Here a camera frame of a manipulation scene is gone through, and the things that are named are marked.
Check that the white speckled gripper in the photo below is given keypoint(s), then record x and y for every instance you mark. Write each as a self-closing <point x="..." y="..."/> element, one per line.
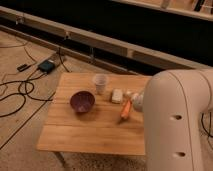
<point x="137" y="101"/>

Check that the white rectangular eraser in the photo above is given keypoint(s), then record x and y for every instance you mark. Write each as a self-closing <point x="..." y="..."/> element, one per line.
<point x="117" y="96"/>

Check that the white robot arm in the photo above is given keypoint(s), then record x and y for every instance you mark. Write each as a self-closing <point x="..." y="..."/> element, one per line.
<point x="171" y="104"/>

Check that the translucent plastic cup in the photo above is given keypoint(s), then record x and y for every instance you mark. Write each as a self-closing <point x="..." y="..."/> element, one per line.
<point x="100" y="81"/>

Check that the wooden table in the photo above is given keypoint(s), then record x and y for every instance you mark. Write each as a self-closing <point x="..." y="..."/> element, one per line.
<point x="99" y="130"/>

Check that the purple bowl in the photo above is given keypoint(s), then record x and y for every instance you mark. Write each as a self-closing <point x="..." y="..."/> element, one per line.
<point x="82" y="101"/>

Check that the dark power adapter box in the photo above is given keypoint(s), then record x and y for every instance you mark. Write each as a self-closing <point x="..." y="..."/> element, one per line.
<point x="46" y="66"/>

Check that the small black floor device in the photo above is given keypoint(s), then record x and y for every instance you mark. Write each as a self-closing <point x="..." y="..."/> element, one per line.
<point x="23" y="67"/>

